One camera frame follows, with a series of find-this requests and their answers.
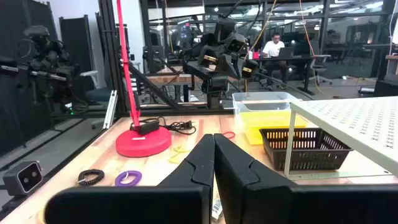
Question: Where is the blue white-armed chair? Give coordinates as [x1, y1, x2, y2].
[79, 70, 113, 105]

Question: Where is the silver aluminium bar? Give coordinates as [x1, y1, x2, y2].
[103, 90, 119, 130]

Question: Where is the black plastic basket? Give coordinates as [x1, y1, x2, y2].
[259, 127, 354, 172]

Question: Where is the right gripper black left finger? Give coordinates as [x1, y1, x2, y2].
[44, 133, 216, 224]

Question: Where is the person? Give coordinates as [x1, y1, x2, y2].
[259, 32, 290, 90]

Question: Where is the green perforated metal shelf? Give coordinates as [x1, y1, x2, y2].
[283, 95, 398, 180]

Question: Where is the grey table-level camera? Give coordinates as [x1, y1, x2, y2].
[2, 160, 44, 197]

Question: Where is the wood-topped black workbench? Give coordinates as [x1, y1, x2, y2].
[384, 54, 398, 77]

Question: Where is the black room divider panel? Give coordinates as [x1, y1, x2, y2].
[58, 14, 98, 91]

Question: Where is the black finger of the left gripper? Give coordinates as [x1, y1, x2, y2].
[217, 54, 233, 77]
[229, 54, 244, 78]

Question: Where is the grey office chair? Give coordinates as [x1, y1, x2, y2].
[310, 46, 333, 86]

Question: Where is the purple coil wrist keychain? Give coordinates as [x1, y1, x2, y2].
[114, 170, 143, 188]

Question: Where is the black background robot rig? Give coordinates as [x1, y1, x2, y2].
[0, 24, 82, 115]

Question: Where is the yellow plastic basket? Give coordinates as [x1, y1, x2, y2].
[238, 109, 308, 146]

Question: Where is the orange hanging cable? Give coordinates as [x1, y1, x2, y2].
[297, 0, 326, 96]

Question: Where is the black computer tower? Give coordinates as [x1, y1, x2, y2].
[373, 79, 398, 98]

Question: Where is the black coil wrist keychain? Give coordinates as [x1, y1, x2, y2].
[77, 168, 106, 187]

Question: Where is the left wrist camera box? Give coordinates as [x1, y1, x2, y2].
[224, 32, 249, 54]

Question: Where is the black office desk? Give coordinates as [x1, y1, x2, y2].
[248, 54, 315, 96]

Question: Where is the black lamp power cord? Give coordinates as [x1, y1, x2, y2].
[129, 116, 198, 136]

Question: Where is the red desk lamp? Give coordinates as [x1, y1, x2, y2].
[115, 0, 173, 159]

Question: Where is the dark open laptop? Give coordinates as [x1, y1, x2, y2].
[277, 46, 295, 59]

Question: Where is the background wooden table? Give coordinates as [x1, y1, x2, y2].
[145, 64, 205, 104]

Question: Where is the clear plastic bin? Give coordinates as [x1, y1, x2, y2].
[231, 91, 302, 116]

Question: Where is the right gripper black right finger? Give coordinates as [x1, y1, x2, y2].
[213, 133, 398, 224]

